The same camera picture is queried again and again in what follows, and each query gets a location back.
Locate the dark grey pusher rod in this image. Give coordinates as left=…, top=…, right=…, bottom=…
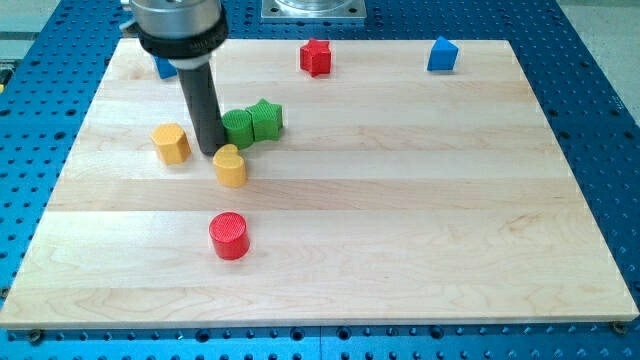
left=178, top=63, right=226, bottom=156

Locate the green cylinder block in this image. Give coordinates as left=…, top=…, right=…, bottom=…
left=222, top=109, right=254, bottom=149

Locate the green star block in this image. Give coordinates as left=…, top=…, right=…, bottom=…
left=246, top=99, right=283, bottom=141

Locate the blue block behind rod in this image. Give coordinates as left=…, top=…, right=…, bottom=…
left=153, top=56, right=177, bottom=80

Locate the yellow hexagon block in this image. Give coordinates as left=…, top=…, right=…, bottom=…
left=151, top=123, right=191, bottom=165

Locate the yellow heart block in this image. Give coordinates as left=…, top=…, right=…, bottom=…
left=212, top=144, right=247, bottom=188

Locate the red star block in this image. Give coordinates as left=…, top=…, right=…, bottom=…
left=300, top=38, right=332, bottom=77

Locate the red cylinder block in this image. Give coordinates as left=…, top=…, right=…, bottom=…
left=209, top=212, right=250, bottom=260

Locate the blue perforated metal table plate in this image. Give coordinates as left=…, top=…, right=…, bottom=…
left=1, top=1, right=639, bottom=359

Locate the light wooden board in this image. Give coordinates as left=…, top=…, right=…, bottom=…
left=1, top=39, right=638, bottom=329

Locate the blue triangle block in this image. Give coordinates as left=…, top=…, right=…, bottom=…
left=427, top=36, right=459, bottom=71

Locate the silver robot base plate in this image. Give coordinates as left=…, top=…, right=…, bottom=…
left=261, top=0, right=367, bottom=23

